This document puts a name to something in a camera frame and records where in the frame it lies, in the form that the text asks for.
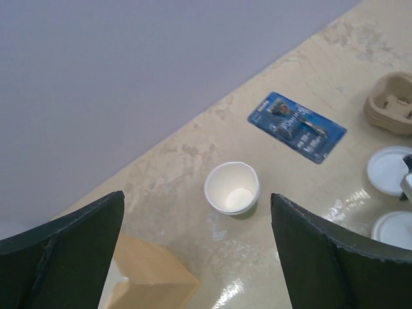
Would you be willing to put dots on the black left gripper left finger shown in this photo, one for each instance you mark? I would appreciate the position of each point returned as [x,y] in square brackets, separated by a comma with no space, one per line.
[63,263]

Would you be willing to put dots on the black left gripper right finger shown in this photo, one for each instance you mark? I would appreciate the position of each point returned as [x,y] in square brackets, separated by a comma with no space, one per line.
[328,266]

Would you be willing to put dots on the white plastic cup lid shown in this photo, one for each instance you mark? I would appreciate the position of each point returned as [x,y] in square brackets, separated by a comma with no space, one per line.
[394,228]

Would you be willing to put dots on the brown paper bag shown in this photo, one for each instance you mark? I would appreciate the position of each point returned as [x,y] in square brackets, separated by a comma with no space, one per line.
[144,274]

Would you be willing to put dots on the blue razor blister pack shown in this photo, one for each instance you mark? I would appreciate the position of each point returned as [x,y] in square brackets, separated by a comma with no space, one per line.
[308,133]

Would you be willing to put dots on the stack of white lids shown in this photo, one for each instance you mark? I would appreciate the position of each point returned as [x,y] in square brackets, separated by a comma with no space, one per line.
[386,169]

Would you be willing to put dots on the stacked green paper cups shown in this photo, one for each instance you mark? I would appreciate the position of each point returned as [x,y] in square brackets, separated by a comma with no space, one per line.
[232,188]

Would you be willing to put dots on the brown pulp cup carrier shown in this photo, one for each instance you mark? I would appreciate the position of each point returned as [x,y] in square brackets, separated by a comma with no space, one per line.
[388,105]

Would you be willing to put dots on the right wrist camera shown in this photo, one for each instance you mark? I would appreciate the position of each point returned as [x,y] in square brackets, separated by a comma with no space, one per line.
[406,184]

